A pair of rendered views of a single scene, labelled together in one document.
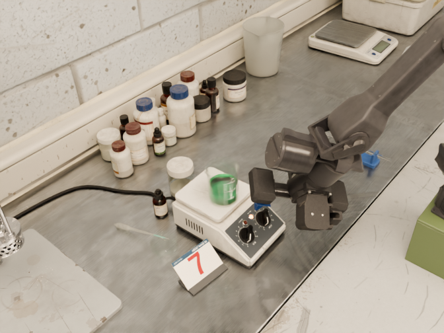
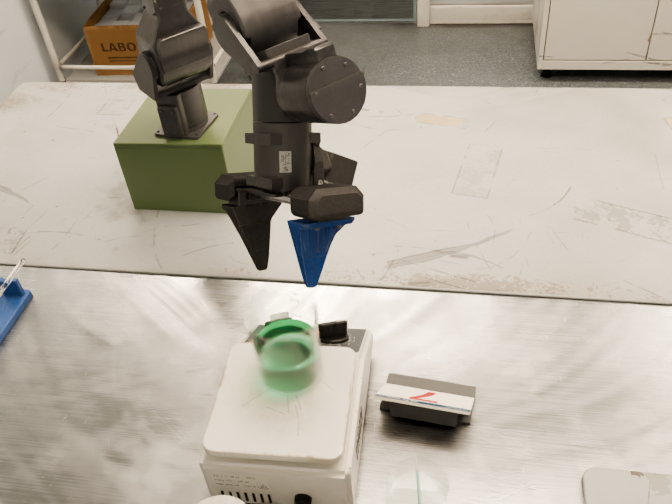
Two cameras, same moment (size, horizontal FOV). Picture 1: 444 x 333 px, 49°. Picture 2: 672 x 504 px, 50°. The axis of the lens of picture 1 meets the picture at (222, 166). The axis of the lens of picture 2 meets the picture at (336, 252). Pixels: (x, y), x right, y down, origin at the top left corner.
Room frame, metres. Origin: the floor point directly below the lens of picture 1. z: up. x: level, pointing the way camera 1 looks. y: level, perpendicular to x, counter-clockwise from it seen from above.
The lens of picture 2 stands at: (0.87, 0.39, 1.49)
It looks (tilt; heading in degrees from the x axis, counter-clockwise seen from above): 41 degrees down; 242
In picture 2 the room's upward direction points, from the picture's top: 6 degrees counter-clockwise
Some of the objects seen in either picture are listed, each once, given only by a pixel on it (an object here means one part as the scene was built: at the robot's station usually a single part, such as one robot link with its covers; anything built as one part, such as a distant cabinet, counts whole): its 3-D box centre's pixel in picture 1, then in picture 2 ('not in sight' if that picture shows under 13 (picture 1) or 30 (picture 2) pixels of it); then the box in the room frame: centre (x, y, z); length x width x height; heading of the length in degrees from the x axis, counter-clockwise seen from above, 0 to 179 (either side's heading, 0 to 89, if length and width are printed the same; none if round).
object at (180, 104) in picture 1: (181, 110); not in sight; (1.08, 0.10, 0.96); 0.07 x 0.07 x 0.13
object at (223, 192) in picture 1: (221, 184); (289, 344); (0.72, 0.00, 1.03); 0.07 x 0.06 x 0.08; 114
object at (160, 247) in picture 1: (164, 244); (417, 491); (0.67, 0.12, 0.91); 0.06 x 0.06 x 0.02
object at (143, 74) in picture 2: not in sight; (175, 62); (0.63, -0.42, 1.10); 0.09 x 0.07 x 0.06; 6
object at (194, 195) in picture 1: (214, 193); (283, 398); (0.74, 0.02, 0.98); 0.12 x 0.12 x 0.01; 50
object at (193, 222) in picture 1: (224, 213); (293, 404); (0.72, 0.00, 0.94); 0.22 x 0.13 x 0.08; 50
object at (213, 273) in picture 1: (199, 265); (426, 392); (0.60, 0.05, 0.92); 0.09 x 0.06 x 0.04; 132
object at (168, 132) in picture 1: (168, 135); not in sight; (1.03, 0.13, 0.92); 0.04 x 0.04 x 0.04
